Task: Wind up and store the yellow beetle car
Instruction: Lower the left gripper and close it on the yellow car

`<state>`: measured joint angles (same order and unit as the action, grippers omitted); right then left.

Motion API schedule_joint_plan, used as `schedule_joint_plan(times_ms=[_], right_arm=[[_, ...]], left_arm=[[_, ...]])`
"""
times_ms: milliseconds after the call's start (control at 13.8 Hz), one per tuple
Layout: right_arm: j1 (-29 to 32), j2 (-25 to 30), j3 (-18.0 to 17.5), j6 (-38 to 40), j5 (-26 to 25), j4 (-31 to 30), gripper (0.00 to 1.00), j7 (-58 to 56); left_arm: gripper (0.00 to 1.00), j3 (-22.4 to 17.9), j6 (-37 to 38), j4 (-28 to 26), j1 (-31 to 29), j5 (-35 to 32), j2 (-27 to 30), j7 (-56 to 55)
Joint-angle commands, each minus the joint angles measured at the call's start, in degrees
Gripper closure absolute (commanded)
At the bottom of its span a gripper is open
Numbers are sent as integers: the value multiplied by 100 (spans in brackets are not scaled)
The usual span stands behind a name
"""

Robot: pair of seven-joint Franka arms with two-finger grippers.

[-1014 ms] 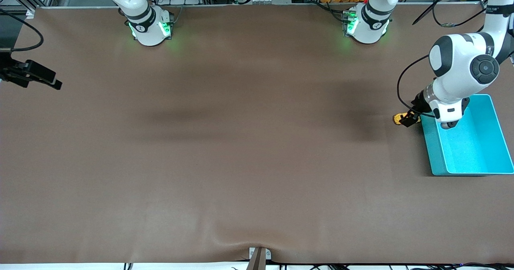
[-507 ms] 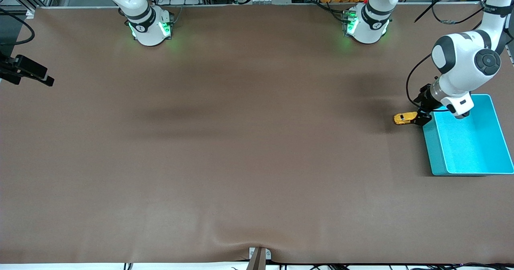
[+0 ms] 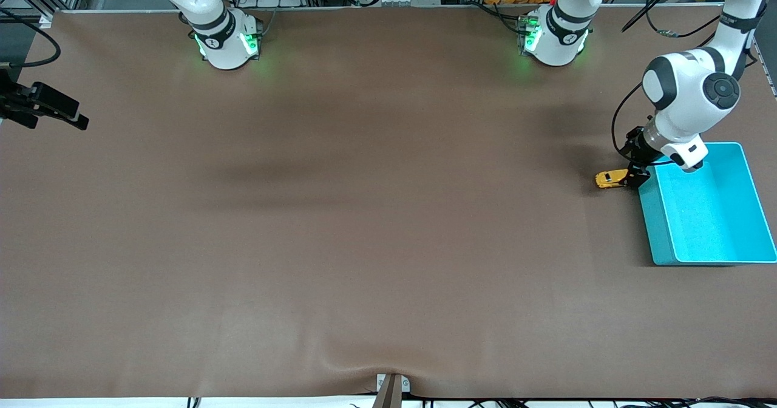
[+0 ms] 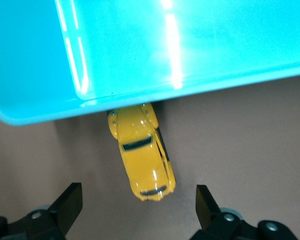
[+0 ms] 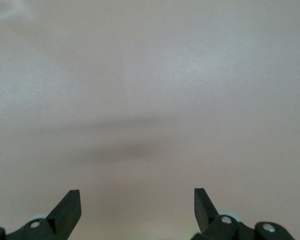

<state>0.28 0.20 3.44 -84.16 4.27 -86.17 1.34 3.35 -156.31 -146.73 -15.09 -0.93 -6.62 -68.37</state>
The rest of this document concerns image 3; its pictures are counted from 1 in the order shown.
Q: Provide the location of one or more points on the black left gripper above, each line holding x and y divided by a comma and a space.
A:
638, 147

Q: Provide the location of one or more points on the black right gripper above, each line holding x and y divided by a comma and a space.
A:
13, 102

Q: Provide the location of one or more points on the yellow beetle toy car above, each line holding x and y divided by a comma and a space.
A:
609, 179

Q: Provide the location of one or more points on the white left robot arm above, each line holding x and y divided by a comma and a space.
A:
686, 104

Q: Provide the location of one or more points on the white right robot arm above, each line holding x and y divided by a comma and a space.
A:
218, 50

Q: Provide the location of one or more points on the teal plastic bin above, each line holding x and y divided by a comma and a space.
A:
716, 226

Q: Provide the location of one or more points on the brown table mat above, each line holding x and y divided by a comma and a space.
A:
388, 244

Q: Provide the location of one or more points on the metal table clamp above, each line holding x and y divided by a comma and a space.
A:
391, 393

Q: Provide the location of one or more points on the aluminium frame rail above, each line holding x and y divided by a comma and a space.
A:
44, 19

